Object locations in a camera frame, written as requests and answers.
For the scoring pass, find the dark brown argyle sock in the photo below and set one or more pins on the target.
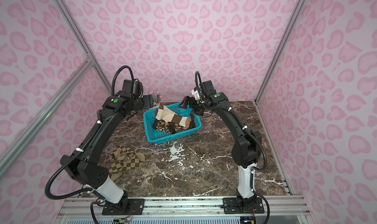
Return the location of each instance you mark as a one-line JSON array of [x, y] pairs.
[[162, 126]]

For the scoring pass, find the teal plastic basket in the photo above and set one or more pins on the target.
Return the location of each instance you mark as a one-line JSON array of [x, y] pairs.
[[159, 137]]

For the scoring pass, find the cream brown striped sock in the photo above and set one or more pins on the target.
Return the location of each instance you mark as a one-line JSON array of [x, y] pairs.
[[164, 113]]

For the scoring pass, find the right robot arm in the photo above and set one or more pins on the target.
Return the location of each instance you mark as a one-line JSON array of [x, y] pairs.
[[247, 152]]

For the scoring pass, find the light brown argyle sock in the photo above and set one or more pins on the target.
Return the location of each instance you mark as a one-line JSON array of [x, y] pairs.
[[181, 123]]

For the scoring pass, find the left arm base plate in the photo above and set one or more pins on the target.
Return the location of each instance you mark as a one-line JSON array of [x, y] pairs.
[[125, 207]]

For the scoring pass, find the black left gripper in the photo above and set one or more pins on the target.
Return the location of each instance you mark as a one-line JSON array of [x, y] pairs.
[[144, 100]]

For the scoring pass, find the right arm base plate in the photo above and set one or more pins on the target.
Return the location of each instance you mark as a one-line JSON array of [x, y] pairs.
[[238, 205]]

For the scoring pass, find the pink cup of pencils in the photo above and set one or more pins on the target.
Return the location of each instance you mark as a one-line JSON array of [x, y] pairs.
[[155, 98]]

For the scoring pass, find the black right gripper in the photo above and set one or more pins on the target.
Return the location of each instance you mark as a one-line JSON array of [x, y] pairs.
[[190, 103]]

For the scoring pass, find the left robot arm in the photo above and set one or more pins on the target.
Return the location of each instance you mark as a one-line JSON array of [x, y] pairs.
[[82, 165]]

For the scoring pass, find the aluminium mounting rail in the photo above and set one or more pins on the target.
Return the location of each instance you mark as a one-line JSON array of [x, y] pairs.
[[188, 210]]

